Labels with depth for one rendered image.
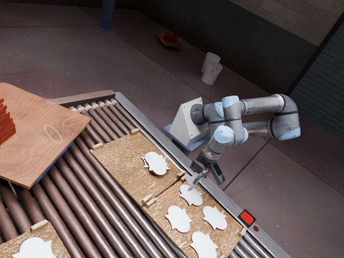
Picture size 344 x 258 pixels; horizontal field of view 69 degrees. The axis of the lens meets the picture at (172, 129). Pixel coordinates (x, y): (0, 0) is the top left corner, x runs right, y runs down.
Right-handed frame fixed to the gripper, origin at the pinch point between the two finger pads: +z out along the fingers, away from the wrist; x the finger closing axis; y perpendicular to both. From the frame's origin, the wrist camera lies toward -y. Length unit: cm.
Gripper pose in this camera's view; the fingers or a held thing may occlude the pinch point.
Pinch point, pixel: (197, 185)
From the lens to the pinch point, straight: 128.0
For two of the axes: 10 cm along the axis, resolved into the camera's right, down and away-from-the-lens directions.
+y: -7.1, -6.0, 3.7
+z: -3.3, 7.4, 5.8
